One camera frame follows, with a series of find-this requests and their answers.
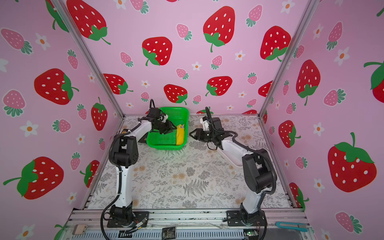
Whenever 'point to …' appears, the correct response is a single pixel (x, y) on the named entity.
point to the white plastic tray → (233, 152)
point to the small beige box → (79, 229)
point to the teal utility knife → (301, 227)
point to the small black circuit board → (168, 233)
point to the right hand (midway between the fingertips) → (191, 134)
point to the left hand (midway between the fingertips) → (176, 128)
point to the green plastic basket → (178, 115)
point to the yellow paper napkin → (180, 135)
